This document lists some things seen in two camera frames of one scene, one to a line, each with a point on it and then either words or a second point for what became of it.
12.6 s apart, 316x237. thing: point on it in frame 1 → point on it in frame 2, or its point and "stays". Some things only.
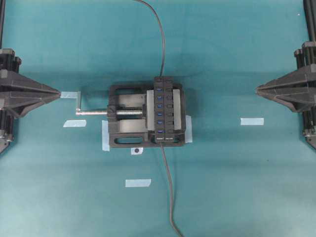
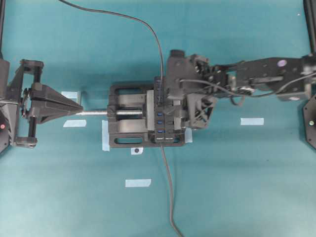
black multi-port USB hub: (164, 109) stays
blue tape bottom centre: (138, 182) stays
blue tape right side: (252, 121) stays
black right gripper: (297, 89) → (185, 79)
